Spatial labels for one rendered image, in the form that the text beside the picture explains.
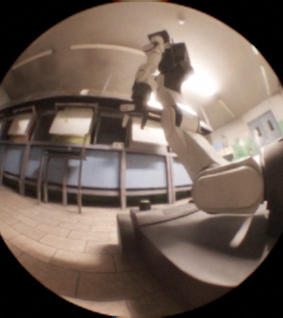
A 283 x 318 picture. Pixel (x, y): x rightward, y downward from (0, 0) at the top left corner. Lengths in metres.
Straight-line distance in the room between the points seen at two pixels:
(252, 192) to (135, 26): 2.24
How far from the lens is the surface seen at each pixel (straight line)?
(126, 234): 0.34
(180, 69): 0.62
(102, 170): 1.35
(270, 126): 4.66
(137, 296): 0.34
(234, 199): 0.23
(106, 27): 2.25
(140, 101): 0.44
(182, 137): 0.39
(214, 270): 0.19
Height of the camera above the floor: 0.31
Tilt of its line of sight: 16 degrees up
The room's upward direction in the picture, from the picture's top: 2 degrees counter-clockwise
